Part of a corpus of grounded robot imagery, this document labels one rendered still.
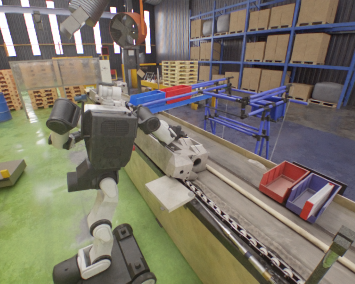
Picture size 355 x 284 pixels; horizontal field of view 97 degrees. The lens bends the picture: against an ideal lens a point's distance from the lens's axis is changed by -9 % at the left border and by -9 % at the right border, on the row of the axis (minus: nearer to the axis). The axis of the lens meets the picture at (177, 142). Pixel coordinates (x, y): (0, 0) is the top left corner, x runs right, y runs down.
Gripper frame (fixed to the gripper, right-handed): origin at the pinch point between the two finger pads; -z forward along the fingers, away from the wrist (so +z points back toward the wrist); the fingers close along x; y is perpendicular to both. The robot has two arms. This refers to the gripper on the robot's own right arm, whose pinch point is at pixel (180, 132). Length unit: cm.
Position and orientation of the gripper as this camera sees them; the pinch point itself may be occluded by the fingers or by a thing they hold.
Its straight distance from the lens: 164.6
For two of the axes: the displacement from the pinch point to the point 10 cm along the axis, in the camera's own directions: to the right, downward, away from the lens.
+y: 5.5, 3.6, -7.6
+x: -3.5, 9.2, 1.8
